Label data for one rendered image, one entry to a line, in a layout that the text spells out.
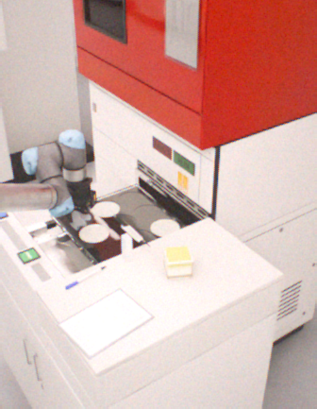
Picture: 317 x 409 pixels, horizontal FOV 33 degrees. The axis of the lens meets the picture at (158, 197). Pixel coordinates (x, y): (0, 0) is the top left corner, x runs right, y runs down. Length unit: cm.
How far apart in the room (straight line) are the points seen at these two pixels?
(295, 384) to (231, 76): 150
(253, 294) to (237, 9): 78
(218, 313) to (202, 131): 53
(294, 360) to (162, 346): 134
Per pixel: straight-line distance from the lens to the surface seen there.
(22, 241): 176
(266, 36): 167
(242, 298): 154
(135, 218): 191
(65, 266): 176
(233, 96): 165
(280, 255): 224
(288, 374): 263
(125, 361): 138
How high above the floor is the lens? 201
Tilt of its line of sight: 33 degrees down
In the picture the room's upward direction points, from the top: straight up
